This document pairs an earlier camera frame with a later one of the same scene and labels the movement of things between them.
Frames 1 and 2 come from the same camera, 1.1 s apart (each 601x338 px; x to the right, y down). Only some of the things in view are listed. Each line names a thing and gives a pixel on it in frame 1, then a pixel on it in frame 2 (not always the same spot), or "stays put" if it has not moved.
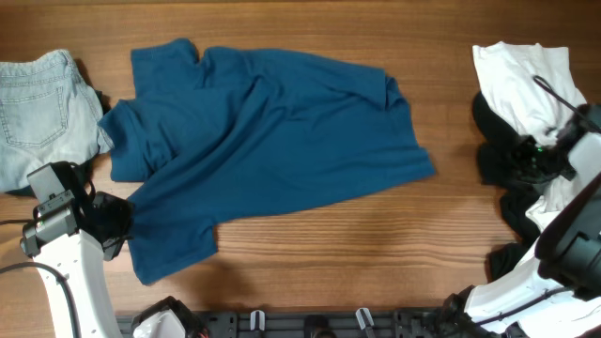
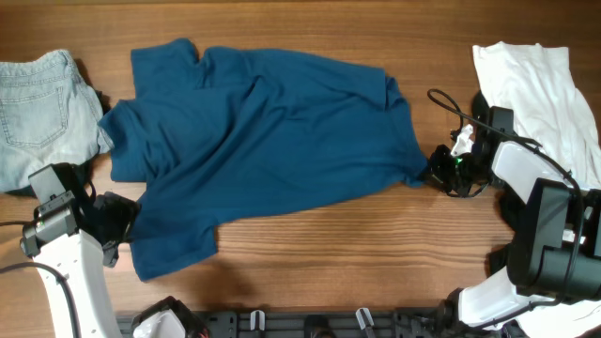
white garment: [537, 87] stays put
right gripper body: [537, 165] → [456, 173]
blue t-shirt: [246, 128] stays put
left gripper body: [116, 213] stays put
